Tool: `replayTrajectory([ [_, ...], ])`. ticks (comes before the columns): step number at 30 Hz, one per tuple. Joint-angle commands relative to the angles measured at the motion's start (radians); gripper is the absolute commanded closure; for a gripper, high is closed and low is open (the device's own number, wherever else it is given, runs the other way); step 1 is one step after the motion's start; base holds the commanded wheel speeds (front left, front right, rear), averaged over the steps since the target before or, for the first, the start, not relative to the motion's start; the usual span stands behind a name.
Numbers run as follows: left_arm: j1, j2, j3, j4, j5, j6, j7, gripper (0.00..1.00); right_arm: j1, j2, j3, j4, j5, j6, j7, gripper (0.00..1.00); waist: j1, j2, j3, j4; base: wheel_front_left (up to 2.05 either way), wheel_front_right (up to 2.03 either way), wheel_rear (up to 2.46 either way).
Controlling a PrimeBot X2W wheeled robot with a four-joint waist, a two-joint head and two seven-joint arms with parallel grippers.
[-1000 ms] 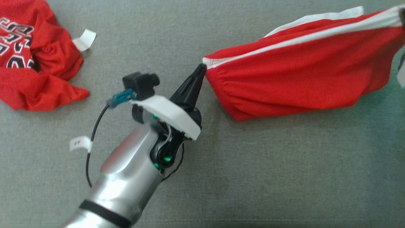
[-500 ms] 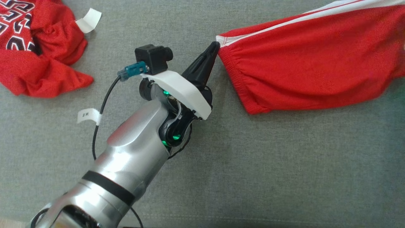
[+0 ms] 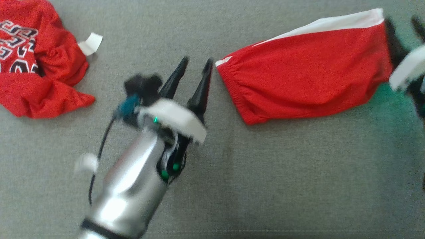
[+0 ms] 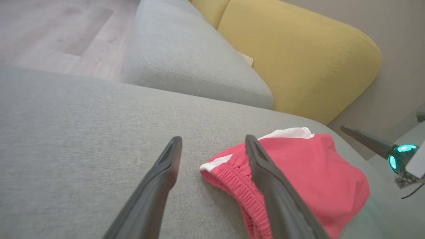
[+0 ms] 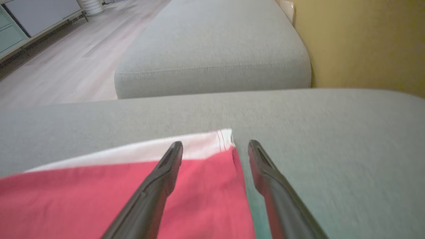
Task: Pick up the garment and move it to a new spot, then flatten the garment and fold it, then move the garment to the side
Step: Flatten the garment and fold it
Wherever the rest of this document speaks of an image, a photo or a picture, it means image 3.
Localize grey fabric ottoman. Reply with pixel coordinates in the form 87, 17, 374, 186
0, 0, 425, 239

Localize red lettered jersey white sleeves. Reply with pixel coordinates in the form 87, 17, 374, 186
0, 0, 103, 119

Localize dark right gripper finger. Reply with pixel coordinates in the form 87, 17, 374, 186
411, 16, 425, 42
383, 18, 409, 67

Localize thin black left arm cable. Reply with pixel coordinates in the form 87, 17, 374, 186
87, 113, 117, 207

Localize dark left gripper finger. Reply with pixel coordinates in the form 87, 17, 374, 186
160, 56, 190, 100
188, 58, 214, 117

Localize white cable clip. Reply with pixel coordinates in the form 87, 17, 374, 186
75, 153, 99, 174

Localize red shorts with white stripe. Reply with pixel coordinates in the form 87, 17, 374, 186
215, 8, 394, 126

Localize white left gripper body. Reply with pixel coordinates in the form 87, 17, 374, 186
138, 99, 208, 181

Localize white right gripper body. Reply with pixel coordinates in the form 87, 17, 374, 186
388, 44, 425, 117

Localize blue left camera plug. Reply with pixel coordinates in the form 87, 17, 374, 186
117, 95, 140, 120

